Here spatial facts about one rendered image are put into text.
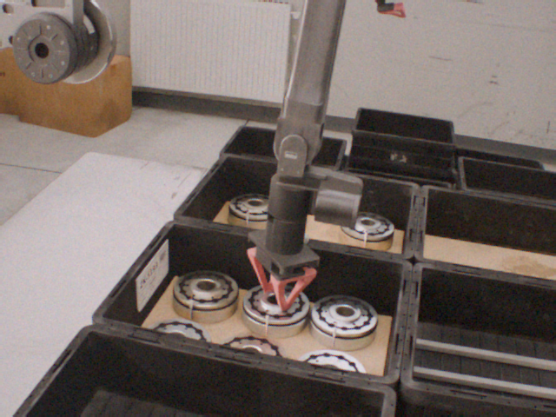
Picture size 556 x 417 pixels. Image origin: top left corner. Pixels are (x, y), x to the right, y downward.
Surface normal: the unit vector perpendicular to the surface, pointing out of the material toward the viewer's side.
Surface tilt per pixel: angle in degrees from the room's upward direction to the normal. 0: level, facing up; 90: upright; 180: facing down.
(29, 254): 0
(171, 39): 90
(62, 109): 91
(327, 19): 77
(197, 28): 90
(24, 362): 0
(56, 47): 90
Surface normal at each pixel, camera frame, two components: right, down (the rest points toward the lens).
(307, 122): -0.12, 0.24
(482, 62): -0.19, 0.44
